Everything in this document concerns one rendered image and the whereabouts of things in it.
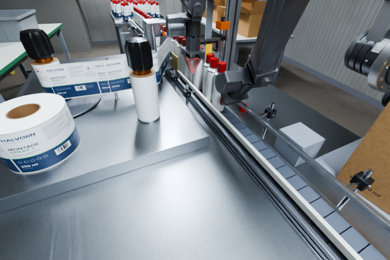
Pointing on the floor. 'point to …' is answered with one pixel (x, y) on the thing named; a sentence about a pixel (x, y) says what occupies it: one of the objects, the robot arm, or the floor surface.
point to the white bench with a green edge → (15, 51)
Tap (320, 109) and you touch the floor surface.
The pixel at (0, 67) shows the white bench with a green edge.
